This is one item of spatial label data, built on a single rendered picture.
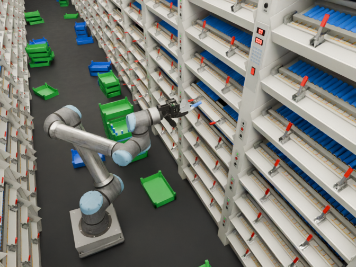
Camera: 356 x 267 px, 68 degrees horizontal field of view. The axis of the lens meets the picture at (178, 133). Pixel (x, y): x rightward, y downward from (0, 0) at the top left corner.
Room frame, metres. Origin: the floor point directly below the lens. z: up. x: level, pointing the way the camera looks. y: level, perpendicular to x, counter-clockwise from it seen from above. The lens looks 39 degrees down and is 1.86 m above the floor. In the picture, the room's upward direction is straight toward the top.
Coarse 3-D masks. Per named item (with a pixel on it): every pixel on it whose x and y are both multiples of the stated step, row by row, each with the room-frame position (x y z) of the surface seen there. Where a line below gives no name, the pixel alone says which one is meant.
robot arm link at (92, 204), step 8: (88, 192) 1.12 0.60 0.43; (96, 192) 1.12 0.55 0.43; (80, 200) 1.06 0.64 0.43; (88, 200) 1.06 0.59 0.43; (96, 200) 1.06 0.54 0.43; (104, 200) 1.09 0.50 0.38; (80, 208) 1.03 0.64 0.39; (88, 208) 1.01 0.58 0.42; (96, 208) 1.01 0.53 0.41; (104, 208) 1.06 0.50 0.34; (88, 216) 0.99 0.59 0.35; (96, 216) 1.00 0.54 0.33
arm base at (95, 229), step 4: (104, 216) 1.06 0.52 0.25; (104, 220) 1.04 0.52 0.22; (108, 220) 1.07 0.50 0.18; (84, 224) 1.01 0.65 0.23; (88, 224) 0.99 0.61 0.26; (92, 224) 0.99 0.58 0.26; (96, 224) 1.00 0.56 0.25; (100, 224) 1.01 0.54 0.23; (104, 224) 1.03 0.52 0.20; (108, 224) 1.05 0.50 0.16; (84, 228) 0.99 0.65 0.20; (88, 228) 0.99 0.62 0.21; (92, 228) 0.98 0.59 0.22; (96, 228) 0.99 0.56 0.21; (100, 228) 1.00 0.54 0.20; (104, 228) 1.01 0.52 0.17; (88, 232) 0.97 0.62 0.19; (92, 232) 0.97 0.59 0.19; (96, 232) 0.98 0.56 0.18; (100, 232) 0.99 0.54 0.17
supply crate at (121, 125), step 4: (124, 120) 2.02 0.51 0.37; (108, 124) 1.93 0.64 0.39; (116, 124) 1.98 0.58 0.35; (120, 124) 2.00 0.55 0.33; (124, 124) 2.01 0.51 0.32; (108, 128) 1.93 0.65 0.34; (116, 128) 1.96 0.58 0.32; (120, 128) 1.96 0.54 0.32; (124, 128) 1.96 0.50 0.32; (112, 132) 1.89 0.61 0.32; (120, 132) 1.89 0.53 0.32; (124, 132) 1.89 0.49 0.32; (128, 132) 1.83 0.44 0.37; (112, 136) 1.81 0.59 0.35; (116, 136) 1.78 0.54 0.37; (120, 136) 1.80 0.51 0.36; (124, 136) 1.82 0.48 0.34; (128, 136) 1.83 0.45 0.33; (116, 140) 1.78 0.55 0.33
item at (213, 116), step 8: (192, 80) 1.63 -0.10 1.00; (200, 80) 1.64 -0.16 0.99; (184, 88) 1.60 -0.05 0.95; (192, 88) 1.58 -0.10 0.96; (192, 96) 1.50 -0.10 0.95; (200, 104) 1.41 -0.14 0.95; (208, 104) 1.39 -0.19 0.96; (208, 112) 1.32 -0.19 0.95; (216, 112) 1.30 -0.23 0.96; (216, 120) 1.24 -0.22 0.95; (224, 128) 1.16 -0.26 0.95; (232, 128) 1.14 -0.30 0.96; (232, 136) 1.05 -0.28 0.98
